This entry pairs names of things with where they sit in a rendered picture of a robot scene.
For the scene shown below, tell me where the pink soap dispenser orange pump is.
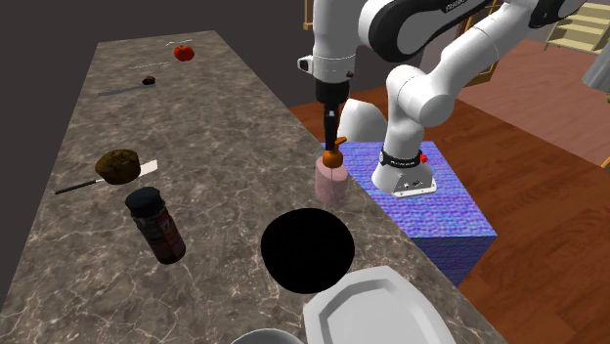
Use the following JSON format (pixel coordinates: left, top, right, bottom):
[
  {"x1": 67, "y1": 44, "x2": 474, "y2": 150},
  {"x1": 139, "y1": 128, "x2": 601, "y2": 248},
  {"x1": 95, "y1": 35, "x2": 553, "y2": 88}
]
[{"x1": 314, "y1": 136, "x2": 350, "y2": 207}]

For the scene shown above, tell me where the red tomato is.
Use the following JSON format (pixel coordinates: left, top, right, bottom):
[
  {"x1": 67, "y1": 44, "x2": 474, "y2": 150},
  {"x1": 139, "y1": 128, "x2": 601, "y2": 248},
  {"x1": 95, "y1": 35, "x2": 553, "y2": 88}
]
[{"x1": 173, "y1": 44, "x2": 196, "y2": 63}]

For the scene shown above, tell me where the black round bowl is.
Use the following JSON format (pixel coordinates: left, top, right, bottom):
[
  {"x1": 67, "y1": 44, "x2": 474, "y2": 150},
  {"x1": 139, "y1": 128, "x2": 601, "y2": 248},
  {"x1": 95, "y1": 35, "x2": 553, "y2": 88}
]
[{"x1": 260, "y1": 207, "x2": 356, "y2": 295}]

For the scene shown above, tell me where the blue patterned robot stand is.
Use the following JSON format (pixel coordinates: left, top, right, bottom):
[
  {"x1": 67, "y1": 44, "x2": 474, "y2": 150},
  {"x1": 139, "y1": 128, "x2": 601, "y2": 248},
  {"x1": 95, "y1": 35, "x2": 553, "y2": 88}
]
[{"x1": 320, "y1": 141, "x2": 499, "y2": 288}]

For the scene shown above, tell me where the dark jar black lid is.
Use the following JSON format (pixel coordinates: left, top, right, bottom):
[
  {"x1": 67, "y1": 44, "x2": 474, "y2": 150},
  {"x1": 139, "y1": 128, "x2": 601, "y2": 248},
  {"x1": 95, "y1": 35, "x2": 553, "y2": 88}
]
[{"x1": 124, "y1": 186, "x2": 187, "y2": 266}]

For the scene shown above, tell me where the white octagonal plate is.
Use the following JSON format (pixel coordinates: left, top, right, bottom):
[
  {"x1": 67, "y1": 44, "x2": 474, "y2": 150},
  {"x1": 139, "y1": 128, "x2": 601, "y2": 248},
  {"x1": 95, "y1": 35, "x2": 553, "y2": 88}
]
[{"x1": 302, "y1": 265, "x2": 458, "y2": 344}]

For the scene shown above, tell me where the brown muffin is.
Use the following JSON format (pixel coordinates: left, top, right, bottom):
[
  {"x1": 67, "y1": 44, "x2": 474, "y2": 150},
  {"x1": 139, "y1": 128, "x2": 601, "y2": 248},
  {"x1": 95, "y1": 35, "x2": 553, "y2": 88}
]
[{"x1": 94, "y1": 149, "x2": 142, "y2": 186}]

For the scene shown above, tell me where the grey bowl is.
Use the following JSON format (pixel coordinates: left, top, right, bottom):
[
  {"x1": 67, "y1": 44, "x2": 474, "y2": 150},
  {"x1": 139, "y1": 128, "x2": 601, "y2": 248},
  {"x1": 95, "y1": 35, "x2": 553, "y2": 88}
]
[{"x1": 231, "y1": 328, "x2": 306, "y2": 344}]

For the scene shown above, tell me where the pale yellow wooden staircase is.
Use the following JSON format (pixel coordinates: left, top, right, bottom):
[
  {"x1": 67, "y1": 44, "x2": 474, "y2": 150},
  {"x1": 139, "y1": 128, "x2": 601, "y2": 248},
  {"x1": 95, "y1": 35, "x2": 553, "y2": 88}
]
[{"x1": 545, "y1": 1, "x2": 610, "y2": 57}]

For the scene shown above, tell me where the grey cone-shaped object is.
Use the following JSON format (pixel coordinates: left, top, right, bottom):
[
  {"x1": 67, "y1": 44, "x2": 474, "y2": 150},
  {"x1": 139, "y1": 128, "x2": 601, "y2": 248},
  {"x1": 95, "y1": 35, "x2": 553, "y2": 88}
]
[{"x1": 582, "y1": 51, "x2": 610, "y2": 95}]

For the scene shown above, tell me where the black-handled white-bladed knife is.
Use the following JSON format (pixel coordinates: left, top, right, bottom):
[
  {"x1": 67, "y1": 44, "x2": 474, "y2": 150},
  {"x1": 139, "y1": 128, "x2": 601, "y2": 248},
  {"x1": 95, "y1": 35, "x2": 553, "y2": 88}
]
[{"x1": 54, "y1": 159, "x2": 159, "y2": 195}]

